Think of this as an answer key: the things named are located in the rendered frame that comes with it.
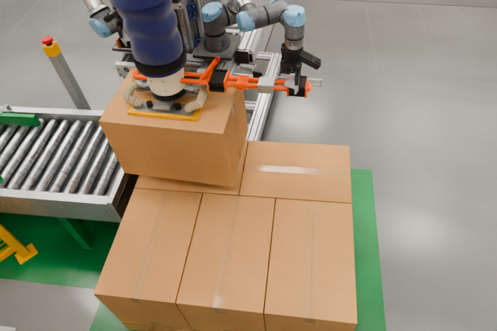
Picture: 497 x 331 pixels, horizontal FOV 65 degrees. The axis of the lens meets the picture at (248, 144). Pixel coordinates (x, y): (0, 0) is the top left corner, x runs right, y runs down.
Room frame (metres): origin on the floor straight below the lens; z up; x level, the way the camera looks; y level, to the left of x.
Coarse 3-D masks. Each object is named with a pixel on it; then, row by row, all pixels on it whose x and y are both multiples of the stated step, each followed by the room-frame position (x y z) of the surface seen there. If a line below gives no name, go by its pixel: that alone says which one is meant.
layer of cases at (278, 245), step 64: (192, 192) 1.25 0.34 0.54; (256, 192) 1.20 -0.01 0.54; (320, 192) 1.15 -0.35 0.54; (128, 256) 0.90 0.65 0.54; (192, 256) 0.86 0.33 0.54; (256, 256) 0.83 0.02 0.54; (320, 256) 0.79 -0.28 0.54; (128, 320) 0.72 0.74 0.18; (192, 320) 0.64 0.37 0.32; (256, 320) 0.57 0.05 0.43; (320, 320) 0.51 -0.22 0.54
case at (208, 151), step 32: (192, 96) 1.43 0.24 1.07; (224, 96) 1.40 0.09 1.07; (128, 128) 1.29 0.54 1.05; (160, 128) 1.24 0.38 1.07; (192, 128) 1.21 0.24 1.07; (224, 128) 1.19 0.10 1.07; (128, 160) 1.31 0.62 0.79; (160, 160) 1.26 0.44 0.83; (192, 160) 1.21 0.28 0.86; (224, 160) 1.16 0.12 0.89
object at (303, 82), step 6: (288, 78) 1.29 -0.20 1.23; (294, 78) 1.29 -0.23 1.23; (300, 78) 1.28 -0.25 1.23; (306, 78) 1.28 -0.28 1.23; (300, 84) 1.25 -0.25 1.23; (306, 84) 1.24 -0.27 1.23; (288, 90) 1.24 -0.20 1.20; (300, 90) 1.23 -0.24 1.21; (306, 90) 1.21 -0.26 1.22; (300, 96) 1.23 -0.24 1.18; (306, 96) 1.22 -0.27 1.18
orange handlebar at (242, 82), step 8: (136, 72) 1.48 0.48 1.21; (184, 72) 1.43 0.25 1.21; (184, 80) 1.38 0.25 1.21; (192, 80) 1.37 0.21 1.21; (200, 80) 1.37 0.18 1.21; (232, 80) 1.36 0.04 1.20; (240, 80) 1.33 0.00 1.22; (248, 80) 1.34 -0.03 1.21; (256, 80) 1.33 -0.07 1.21; (280, 80) 1.31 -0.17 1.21; (240, 88) 1.31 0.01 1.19; (248, 88) 1.30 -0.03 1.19; (256, 88) 1.29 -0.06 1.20; (280, 88) 1.26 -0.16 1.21
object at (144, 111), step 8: (144, 104) 1.38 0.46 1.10; (152, 104) 1.36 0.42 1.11; (176, 104) 1.33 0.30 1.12; (184, 104) 1.35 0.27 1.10; (128, 112) 1.34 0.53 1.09; (136, 112) 1.34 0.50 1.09; (144, 112) 1.33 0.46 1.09; (152, 112) 1.32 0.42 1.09; (160, 112) 1.31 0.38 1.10; (168, 112) 1.31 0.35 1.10; (176, 112) 1.30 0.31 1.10; (184, 112) 1.29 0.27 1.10; (192, 112) 1.29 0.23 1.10; (200, 112) 1.30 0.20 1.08; (192, 120) 1.25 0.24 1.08
